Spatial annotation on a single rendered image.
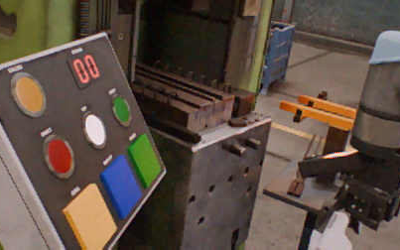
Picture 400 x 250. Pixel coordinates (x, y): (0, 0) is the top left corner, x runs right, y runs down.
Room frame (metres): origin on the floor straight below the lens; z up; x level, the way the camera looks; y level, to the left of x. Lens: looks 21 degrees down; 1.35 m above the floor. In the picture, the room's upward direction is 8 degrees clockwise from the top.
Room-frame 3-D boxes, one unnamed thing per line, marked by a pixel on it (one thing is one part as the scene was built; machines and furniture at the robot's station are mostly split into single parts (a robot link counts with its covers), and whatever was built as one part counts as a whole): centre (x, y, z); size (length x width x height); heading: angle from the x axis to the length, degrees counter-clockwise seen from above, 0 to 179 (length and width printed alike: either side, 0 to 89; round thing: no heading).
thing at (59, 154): (0.50, 0.17, 1.09); 0.05 x 0.03 x 0.04; 144
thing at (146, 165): (0.69, 0.09, 1.01); 0.07 x 0.05 x 0.07; 169
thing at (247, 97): (1.30, -0.08, 0.95); 0.12 x 0.08 x 0.06; 54
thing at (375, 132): (0.61, -0.26, 1.15); 0.08 x 0.08 x 0.05
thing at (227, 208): (1.29, 0.12, 0.69); 0.56 x 0.38 x 0.45; 54
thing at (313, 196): (1.37, -0.45, 0.67); 0.40 x 0.30 x 0.02; 153
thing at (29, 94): (0.51, 0.21, 1.16); 0.05 x 0.03 x 0.04; 144
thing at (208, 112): (1.24, 0.14, 0.96); 0.42 x 0.20 x 0.09; 54
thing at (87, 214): (0.49, 0.13, 1.01); 0.07 x 0.05 x 0.07; 169
